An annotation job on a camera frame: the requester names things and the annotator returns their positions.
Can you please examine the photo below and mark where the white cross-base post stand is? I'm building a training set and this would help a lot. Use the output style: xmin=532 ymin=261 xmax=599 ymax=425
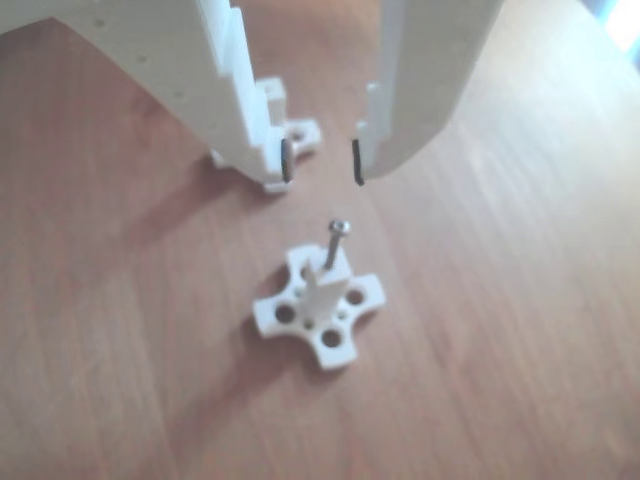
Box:
xmin=212 ymin=77 xmax=321 ymax=194
xmin=252 ymin=242 xmax=389 ymax=372

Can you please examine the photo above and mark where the small metal screw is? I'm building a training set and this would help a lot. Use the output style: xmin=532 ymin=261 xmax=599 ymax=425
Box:
xmin=324 ymin=218 xmax=353 ymax=271

